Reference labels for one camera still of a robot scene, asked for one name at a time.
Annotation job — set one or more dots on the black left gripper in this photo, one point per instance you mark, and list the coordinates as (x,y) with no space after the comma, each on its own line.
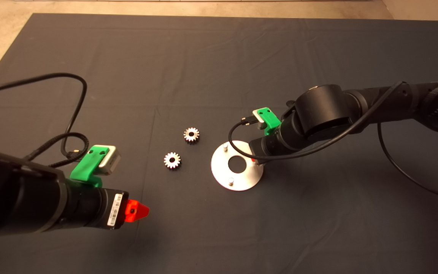
(89,205)

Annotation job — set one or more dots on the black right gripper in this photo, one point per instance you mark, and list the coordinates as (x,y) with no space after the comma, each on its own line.
(276,146)

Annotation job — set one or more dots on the small steel planetary gear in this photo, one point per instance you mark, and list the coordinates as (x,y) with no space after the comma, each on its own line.
(188,131)
(167,156)

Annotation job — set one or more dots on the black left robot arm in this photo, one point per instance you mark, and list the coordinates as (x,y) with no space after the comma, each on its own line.
(17,194)

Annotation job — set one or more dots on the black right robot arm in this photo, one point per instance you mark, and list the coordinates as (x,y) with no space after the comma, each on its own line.
(325,110)

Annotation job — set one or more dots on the round metal carrier plate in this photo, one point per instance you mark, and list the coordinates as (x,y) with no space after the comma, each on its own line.
(222,175)

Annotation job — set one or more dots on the dark grey table cloth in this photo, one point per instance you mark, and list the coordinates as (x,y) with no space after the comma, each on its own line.
(219,76)

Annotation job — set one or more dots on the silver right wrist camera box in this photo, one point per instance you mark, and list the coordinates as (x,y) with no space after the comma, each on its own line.
(259,120)

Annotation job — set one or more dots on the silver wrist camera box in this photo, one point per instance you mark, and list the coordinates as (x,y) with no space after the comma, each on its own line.
(259,120)
(113,161)

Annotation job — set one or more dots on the green right camera mount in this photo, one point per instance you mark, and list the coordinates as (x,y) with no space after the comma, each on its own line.
(271,121)

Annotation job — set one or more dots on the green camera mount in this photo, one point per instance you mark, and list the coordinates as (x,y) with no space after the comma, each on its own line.
(88,164)
(271,121)

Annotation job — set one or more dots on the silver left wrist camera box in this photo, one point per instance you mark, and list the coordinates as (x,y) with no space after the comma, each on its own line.
(113,161)

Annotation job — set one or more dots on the green left camera mount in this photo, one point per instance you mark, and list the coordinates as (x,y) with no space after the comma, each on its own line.
(88,164)

